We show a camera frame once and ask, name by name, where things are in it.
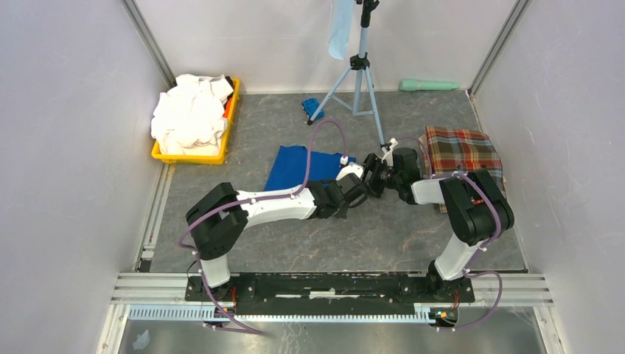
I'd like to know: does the blue printed t-shirt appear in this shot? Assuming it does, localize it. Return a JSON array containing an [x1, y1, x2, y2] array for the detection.
[[263, 145, 356, 191]]

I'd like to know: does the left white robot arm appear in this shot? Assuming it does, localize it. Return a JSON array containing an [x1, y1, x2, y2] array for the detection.
[[186, 173, 367, 301]]

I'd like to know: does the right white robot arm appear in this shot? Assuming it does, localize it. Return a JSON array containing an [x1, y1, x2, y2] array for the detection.
[[363, 147, 514, 301]]

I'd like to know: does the folded plaid shirt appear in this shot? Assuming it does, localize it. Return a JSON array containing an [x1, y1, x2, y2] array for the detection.
[[418, 126, 506, 195]]

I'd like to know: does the small blue object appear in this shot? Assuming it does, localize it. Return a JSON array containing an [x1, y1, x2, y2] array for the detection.
[[301, 97, 319, 119]]

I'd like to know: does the mint green cylinder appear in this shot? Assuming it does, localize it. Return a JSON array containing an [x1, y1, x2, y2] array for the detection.
[[399, 79, 460, 91]]

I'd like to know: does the light blue music stand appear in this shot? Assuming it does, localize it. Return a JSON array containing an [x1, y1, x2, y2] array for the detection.
[[306, 0, 385, 147]]

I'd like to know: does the yellow plastic tray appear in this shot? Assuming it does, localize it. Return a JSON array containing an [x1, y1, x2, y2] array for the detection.
[[151, 77, 242, 166]]

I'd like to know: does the orange garment in tray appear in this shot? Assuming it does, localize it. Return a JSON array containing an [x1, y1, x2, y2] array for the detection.
[[223, 95, 234, 119]]

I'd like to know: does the white crumpled garment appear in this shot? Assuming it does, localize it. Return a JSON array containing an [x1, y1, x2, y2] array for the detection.
[[150, 73, 235, 157]]

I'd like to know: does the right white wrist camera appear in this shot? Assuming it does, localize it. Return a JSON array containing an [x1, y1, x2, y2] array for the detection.
[[381, 138, 399, 167]]

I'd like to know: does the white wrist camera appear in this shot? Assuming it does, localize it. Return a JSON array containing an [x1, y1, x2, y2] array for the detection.
[[381, 138, 399, 167], [335, 155, 364, 181]]

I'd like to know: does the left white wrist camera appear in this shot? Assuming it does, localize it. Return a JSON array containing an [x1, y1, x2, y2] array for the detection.
[[335, 155, 364, 181]]

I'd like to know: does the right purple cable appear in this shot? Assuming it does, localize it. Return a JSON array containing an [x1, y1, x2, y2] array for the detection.
[[393, 136, 504, 333]]

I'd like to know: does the purple cable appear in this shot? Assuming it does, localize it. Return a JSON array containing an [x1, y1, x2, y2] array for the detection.
[[178, 118, 349, 336], [393, 136, 504, 333]]

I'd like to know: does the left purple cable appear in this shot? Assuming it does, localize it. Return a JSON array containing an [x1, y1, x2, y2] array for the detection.
[[178, 118, 349, 336]]

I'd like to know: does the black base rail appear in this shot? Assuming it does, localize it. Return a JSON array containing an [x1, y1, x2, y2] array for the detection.
[[184, 272, 475, 316]]

